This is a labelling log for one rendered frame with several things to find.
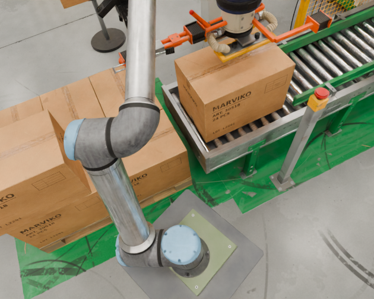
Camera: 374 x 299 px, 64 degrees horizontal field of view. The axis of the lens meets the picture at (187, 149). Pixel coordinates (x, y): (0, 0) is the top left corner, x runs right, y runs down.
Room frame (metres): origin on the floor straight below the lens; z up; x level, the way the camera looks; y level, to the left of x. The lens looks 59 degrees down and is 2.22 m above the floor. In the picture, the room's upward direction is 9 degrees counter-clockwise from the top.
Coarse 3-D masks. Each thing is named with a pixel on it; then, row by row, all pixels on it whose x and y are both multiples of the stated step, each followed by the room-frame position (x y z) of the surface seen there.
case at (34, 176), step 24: (24, 120) 1.12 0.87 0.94; (48, 120) 1.09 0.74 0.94; (0, 144) 0.98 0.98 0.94; (24, 144) 0.96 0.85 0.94; (48, 144) 0.93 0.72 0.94; (0, 168) 0.83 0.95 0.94; (24, 168) 0.80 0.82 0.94; (48, 168) 0.78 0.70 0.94; (72, 168) 0.84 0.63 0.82; (0, 192) 0.70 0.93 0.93; (24, 192) 0.72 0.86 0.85; (48, 192) 0.75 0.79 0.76; (72, 192) 0.78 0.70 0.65; (0, 216) 0.66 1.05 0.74; (24, 216) 0.68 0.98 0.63
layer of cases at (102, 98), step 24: (120, 72) 1.82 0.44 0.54; (48, 96) 1.68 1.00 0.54; (72, 96) 1.64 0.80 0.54; (96, 96) 1.61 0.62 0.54; (120, 96) 1.57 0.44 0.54; (0, 120) 1.51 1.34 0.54; (72, 120) 1.40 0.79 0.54; (168, 120) 1.28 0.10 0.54; (168, 144) 1.08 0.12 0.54; (144, 168) 0.92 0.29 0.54; (168, 168) 0.96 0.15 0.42; (96, 192) 0.81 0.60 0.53; (144, 192) 0.90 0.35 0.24; (48, 216) 0.71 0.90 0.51; (72, 216) 0.74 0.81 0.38; (96, 216) 0.78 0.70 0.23; (24, 240) 0.64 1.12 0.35; (48, 240) 0.66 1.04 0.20
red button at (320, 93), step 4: (316, 88) 0.96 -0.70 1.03; (320, 88) 0.95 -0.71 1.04; (324, 88) 0.95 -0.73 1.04; (316, 92) 0.94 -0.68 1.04; (320, 92) 0.93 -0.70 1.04; (324, 92) 0.93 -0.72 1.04; (328, 92) 0.93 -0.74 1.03; (316, 96) 0.92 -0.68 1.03; (320, 96) 0.91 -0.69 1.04; (324, 96) 0.90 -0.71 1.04
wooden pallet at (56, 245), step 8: (176, 184) 0.97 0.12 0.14; (184, 184) 0.99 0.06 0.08; (160, 192) 0.93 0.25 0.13; (168, 192) 0.97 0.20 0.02; (144, 200) 0.89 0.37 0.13; (152, 200) 0.92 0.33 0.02; (96, 224) 0.79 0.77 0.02; (104, 224) 0.78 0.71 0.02; (80, 232) 0.75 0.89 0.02; (88, 232) 0.74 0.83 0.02; (56, 240) 0.67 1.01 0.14; (64, 240) 0.70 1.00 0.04; (72, 240) 0.69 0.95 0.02; (40, 248) 0.64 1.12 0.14; (48, 248) 0.64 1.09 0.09; (56, 248) 0.65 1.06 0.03
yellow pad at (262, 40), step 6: (258, 36) 1.27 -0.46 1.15; (264, 36) 1.29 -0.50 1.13; (276, 36) 1.28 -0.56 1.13; (234, 42) 1.25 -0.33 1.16; (252, 42) 1.26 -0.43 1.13; (258, 42) 1.25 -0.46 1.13; (264, 42) 1.25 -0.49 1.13; (270, 42) 1.26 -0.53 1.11; (234, 48) 1.23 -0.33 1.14; (240, 48) 1.22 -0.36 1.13; (246, 48) 1.22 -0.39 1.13; (252, 48) 1.22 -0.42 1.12; (216, 54) 1.22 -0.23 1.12; (222, 54) 1.21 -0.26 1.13; (228, 54) 1.19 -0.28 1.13; (234, 54) 1.19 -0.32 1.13; (240, 54) 1.20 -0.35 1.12; (222, 60) 1.17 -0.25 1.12; (228, 60) 1.17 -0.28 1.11
